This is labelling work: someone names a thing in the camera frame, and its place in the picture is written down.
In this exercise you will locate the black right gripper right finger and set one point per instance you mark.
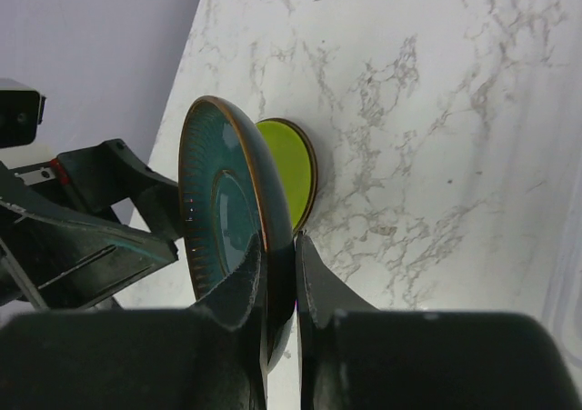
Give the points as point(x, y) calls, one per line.
point(321, 296)

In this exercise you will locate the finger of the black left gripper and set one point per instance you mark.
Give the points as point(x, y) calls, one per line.
point(57, 258)
point(106, 174)

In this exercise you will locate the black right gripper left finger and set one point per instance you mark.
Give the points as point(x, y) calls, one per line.
point(230, 355)

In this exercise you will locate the yellow brown patterned plate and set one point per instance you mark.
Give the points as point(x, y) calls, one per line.
point(311, 173)

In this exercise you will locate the dark green plate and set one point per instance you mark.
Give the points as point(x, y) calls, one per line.
point(230, 191)

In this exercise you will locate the lime green plate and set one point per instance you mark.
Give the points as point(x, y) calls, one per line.
point(286, 173)

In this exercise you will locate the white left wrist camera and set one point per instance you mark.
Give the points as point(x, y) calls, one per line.
point(21, 112)

